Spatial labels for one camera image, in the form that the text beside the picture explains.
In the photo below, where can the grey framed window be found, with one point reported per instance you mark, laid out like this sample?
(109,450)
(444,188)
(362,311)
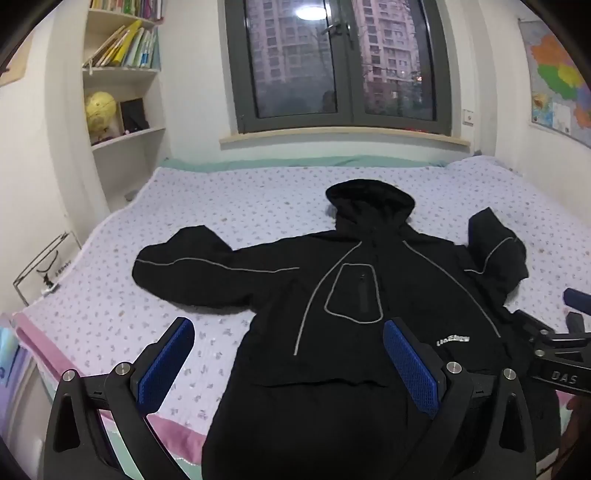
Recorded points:
(351,69)

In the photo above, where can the black hooded jacket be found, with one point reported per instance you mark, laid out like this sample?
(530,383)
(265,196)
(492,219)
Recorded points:
(323,392)

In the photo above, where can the row of upright books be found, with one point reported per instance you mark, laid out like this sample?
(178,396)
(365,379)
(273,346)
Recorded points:
(124,7)

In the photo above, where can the white wall switch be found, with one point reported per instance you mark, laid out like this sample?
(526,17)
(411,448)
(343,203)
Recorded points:
(469,117)

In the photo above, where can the colourful wall map poster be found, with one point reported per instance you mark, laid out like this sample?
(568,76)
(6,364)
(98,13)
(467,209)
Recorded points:
(558,78)

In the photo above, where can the light green bed sheet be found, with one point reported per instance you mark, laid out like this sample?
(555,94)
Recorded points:
(277,162)

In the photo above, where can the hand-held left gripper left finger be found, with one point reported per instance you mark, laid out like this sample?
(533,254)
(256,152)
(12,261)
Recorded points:
(166,364)

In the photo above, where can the wooden windowsill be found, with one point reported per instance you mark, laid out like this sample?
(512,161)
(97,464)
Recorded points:
(323,137)

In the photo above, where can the black box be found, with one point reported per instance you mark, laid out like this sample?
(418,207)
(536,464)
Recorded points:
(134,114)

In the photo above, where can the stack of leaning books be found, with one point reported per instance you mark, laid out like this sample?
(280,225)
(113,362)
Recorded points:
(124,48)

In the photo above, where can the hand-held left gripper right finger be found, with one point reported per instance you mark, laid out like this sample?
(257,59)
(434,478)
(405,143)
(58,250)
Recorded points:
(411,369)

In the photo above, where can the white wall bookshelf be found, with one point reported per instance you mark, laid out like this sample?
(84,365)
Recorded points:
(124,76)

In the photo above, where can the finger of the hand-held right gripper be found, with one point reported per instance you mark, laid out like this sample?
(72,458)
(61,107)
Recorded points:
(577,300)
(531,325)

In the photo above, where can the tan wall board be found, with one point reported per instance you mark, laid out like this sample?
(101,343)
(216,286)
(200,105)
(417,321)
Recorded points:
(14,62)

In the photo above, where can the yellow globe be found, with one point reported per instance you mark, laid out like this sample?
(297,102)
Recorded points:
(100,113)

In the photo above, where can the colourful printed box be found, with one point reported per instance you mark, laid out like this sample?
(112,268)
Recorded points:
(10,350)

